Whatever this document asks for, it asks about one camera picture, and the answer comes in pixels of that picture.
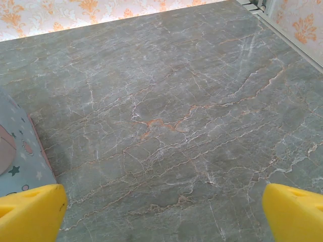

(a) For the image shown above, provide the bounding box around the aluminium corner post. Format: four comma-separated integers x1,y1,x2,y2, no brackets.
261,0,277,18

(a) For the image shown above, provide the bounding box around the aluminium side rail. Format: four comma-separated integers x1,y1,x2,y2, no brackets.
237,0,323,70

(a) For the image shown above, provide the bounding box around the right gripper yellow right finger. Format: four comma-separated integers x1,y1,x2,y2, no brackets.
261,183,323,242

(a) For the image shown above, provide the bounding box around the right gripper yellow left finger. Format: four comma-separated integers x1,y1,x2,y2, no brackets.
0,184,68,242

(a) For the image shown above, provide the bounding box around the blue cartoon tin box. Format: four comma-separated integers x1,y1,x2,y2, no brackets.
0,88,58,198

